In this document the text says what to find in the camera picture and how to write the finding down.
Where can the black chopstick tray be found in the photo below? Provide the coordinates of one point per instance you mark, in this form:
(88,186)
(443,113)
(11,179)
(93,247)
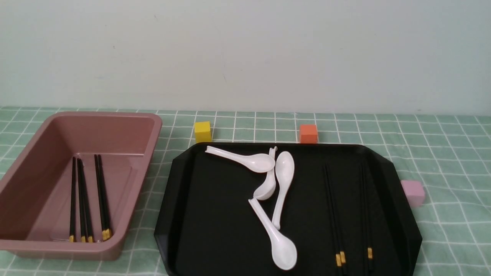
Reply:
(338,226)
(333,223)
(366,224)

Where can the white spoon top left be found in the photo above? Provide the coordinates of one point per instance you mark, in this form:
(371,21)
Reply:
(258,163)

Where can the yellow cube block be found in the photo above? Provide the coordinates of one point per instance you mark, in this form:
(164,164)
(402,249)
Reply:
(202,132)

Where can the white spoon upright right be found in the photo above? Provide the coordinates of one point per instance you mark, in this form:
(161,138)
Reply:
(284,171)

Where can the white spoon middle small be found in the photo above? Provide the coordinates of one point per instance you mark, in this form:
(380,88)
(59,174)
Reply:
(267,188)

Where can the orange cube block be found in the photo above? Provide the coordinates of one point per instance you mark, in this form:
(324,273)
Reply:
(308,134)

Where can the black plastic tray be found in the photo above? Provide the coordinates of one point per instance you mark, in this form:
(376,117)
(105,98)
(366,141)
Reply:
(206,227)

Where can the white spoon bottom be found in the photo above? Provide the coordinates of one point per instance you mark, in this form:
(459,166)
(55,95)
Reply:
(283,250)

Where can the black chopstick in bin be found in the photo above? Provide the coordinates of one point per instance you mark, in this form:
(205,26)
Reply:
(101,200)
(72,226)
(82,219)
(107,228)
(87,209)

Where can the pink cube block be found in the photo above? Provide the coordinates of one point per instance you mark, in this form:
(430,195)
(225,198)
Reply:
(414,192)

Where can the pink plastic bin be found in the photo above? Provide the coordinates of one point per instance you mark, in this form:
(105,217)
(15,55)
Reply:
(35,194)

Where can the black chopstick in bin leftmost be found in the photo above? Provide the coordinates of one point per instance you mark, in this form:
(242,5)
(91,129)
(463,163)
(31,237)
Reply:
(72,226)

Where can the green checkered tablecloth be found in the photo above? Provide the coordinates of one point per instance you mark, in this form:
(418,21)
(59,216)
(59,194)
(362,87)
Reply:
(449,154)

